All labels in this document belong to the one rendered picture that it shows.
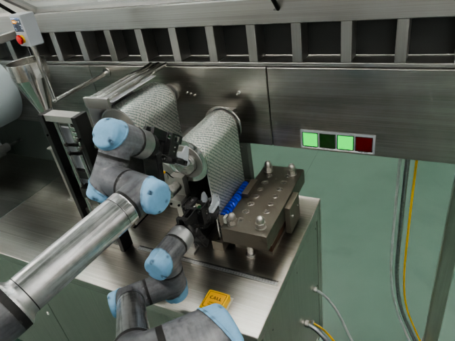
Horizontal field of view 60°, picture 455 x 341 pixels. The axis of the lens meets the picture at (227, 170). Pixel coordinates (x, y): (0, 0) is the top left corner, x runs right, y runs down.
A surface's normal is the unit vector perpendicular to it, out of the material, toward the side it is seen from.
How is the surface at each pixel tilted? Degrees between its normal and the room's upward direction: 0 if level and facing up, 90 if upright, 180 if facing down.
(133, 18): 90
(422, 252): 0
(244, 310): 0
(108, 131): 50
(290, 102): 90
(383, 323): 0
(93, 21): 90
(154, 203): 90
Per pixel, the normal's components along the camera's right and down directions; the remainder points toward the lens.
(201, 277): -0.14, -0.84
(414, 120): -0.43, 0.53
